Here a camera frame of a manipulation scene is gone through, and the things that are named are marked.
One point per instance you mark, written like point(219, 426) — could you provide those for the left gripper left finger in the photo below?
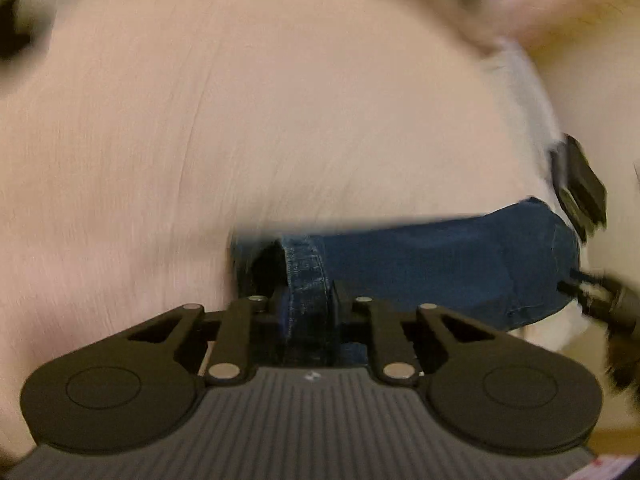
point(248, 335)

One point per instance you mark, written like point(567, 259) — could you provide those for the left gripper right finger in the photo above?
point(368, 333)

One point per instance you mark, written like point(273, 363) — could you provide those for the dark blue denim jeans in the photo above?
point(500, 269)

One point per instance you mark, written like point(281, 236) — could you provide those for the folded black garment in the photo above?
point(580, 193)

